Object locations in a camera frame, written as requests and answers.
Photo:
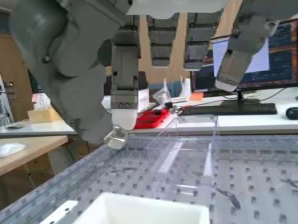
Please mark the computer screen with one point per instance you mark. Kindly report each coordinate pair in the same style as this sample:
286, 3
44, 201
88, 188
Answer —
279, 60

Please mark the wooden block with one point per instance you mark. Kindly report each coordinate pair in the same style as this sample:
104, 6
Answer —
41, 115

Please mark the wooden desk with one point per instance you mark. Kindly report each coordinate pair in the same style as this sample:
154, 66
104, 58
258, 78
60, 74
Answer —
26, 150

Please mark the black keyboard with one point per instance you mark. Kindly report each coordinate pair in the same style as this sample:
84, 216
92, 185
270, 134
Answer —
230, 108

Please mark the red tray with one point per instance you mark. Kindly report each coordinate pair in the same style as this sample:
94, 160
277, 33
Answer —
150, 119

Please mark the small white box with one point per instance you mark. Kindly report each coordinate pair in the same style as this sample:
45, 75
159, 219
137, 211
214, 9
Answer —
141, 210

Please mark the clear box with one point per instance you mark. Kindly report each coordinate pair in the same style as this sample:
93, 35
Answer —
213, 153

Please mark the white desk with headphones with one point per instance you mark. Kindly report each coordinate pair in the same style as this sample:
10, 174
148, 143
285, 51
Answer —
40, 127

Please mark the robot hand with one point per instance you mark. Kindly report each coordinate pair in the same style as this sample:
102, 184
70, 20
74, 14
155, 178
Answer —
66, 60

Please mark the white desk with keyboard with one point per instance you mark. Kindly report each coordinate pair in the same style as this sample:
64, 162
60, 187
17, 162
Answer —
253, 121

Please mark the white mouse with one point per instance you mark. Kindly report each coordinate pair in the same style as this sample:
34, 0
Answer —
8, 149

